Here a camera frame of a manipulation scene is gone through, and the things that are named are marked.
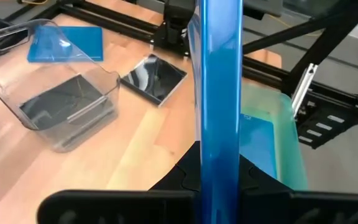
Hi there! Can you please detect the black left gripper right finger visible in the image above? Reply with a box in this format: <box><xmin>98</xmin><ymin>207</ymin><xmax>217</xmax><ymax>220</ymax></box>
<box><xmin>239</xmin><ymin>154</ymin><xmax>358</xmax><ymax>224</ymax></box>

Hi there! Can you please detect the silver aluminium bracket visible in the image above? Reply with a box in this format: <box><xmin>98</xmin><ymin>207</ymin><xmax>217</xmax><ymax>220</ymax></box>
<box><xmin>290</xmin><ymin>63</ymin><xmax>319</xmax><ymax>118</ymax></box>

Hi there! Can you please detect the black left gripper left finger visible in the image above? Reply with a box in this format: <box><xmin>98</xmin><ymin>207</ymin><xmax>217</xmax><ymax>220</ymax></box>
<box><xmin>37</xmin><ymin>141</ymin><xmax>202</xmax><ymax>224</ymax></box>

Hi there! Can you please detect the black metal table frame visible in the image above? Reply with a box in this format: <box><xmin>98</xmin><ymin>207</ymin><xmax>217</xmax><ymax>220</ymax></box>
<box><xmin>0</xmin><ymin>0</ymin><xmax>358</xmax><ymax>150</ymax></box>

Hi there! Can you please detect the blue disc case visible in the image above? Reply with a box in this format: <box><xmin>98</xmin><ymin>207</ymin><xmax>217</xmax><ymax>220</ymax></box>
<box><xmin>187</xmin><ymin>0</ymin><xmax>244</xmax><ymax>224</ymax></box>
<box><xmin>27</xmin><ymin>25</ymin><xmax>104</xmax><ymax>63</ymax></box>
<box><xmin>240</xmin><ymin>114</ymin><xmax>278</xmax><ymax>180</ymax></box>

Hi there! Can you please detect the clear plastic bin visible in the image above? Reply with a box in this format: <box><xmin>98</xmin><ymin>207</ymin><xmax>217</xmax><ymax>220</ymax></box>
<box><xmin>0</xmin><ymin>18</ymin><xmax>121</xmax><ymax>153</ymax></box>

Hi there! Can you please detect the clear black jewel case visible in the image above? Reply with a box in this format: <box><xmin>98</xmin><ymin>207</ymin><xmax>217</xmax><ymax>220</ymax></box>
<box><xmin>19</xmin><ymin>73</ymin><xmax>105</xmax><ymax>131</ymax></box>
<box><xmin>119</xmin><ymin>53</ymin><xmax>188</xmax><ymax>108</ymax></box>

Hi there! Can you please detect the green translucent plastic bin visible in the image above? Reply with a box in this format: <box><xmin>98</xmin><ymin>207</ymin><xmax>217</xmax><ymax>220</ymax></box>
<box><xmin>239</xmin><ymin>82</ymin><xmax>309</xmax><ymax>191</ymax></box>

